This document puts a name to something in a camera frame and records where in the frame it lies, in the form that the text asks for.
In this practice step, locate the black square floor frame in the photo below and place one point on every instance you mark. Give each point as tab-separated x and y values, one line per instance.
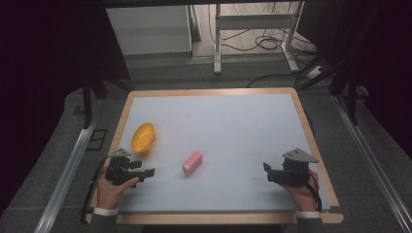
97	139

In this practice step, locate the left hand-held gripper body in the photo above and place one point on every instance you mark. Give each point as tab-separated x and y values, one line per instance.
120	170

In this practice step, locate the yellow plastic soap dish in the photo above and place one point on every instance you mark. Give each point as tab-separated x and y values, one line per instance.
143	137

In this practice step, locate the black metal stand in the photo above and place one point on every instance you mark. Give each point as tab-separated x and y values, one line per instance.
87	100
351	97

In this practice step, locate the white power strip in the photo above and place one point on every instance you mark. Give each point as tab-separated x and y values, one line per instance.
315	73

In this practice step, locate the white table mat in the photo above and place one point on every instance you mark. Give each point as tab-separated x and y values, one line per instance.
226	129

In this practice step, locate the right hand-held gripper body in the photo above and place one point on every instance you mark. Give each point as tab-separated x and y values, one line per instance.
294	171

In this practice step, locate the pink soap bar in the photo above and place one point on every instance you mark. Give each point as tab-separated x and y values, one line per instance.
192	163

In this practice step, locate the white cabinet panel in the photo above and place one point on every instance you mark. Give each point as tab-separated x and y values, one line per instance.
149	29

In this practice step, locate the person's left hand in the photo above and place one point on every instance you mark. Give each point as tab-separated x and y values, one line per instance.
110	194

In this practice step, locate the white metal desk frame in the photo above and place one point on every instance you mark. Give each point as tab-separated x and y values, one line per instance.
256	21

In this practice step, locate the person's right hand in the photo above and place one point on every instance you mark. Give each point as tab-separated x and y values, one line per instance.
302	195

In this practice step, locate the aluminium rail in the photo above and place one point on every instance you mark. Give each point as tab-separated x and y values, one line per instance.
372	161
66	174

